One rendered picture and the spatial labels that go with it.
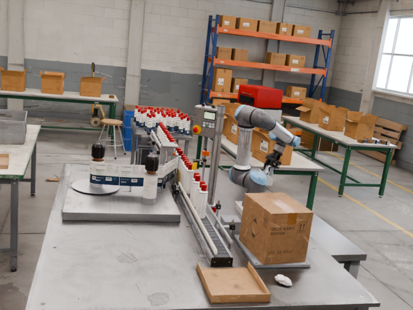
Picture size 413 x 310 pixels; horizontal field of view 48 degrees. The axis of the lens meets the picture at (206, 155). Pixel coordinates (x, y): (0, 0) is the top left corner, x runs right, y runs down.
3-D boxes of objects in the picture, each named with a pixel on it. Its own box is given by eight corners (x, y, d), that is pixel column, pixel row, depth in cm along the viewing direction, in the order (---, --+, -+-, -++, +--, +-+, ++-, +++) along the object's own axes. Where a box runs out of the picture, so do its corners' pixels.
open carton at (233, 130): (217, 137, 566) (220, 107, 557) (251, 139, 581) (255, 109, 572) (228, 144, 531) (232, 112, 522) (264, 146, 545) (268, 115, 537)
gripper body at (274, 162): (270, 166, 327) (276, 151, 325) (264, 163, 335) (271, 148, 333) (278, 170, 330) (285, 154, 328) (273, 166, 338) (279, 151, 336)
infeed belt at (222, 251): (166, 169, 378) (166, 165, 377) (176, 170, 380) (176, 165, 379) (213, 264, 223) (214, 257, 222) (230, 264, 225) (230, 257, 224)
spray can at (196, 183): (189, 205, 289) (193, 173, 284) (197, 205, 290) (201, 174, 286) (191, 208, 284) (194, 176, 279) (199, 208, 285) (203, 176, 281)
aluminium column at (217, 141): (205, 203, 311) (217, 104, 295) (212, 203, 312) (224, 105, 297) (207, 205, 307) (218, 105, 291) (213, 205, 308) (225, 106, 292)
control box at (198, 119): (197, 132, 311) (200, 104, 307) (220, 136, 305) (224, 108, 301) (191, 134, 302) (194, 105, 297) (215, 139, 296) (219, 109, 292)
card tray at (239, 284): (196, 269, 219) (196, 261, 218) (247, 268, 225) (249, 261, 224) (210, 304, 190) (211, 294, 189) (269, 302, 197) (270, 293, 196)
